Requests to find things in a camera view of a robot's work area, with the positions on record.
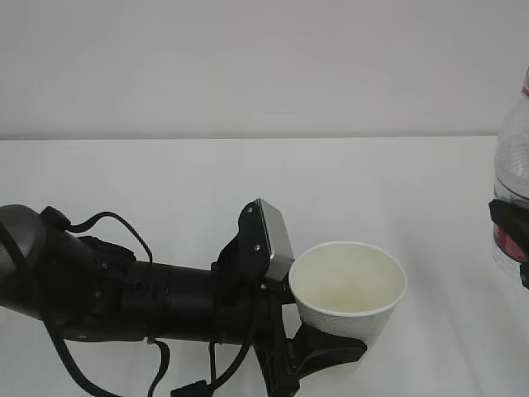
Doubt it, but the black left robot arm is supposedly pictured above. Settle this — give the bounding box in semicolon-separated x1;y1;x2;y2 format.
1;198;367;396

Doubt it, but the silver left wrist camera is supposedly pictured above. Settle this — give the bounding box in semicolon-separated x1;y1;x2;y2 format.
212;198;294;289

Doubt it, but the white paper cup green logo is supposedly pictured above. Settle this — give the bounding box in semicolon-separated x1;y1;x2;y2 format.
288;242;408;348

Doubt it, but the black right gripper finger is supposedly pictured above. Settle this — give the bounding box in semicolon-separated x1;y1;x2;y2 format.
488;199;528;289

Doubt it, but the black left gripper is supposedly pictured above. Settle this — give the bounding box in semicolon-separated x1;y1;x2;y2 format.
214;280;369;397

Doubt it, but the clear water bottle red label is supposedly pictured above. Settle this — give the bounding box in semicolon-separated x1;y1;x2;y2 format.
493;76;528;277

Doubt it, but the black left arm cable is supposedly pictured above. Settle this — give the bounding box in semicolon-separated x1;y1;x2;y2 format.
49;211;253;397

